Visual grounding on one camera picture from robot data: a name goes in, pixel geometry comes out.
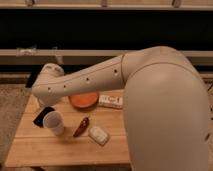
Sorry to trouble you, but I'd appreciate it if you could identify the white ceramic cup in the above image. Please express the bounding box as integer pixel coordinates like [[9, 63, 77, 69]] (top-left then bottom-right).
[[43, 111, 64, 136]]

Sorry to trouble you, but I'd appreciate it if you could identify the dark red chili pepper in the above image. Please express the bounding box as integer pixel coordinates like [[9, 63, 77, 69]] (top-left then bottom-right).
[[73, 117, 89, 137]]

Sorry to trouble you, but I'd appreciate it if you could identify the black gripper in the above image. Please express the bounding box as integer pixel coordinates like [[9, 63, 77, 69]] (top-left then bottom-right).
[[33, 107, 54, 127]]

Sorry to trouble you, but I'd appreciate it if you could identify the orange round plate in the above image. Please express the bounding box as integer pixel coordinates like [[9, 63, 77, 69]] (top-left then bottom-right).
[[68, 92, 99, 109]]

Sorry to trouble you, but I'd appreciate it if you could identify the white labelled bottle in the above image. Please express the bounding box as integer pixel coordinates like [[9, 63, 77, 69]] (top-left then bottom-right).
[[98, 95, 123, 109]]

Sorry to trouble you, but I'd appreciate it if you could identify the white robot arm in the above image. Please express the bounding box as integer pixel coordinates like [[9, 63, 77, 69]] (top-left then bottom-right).
[[32, 46, 211, 171]]

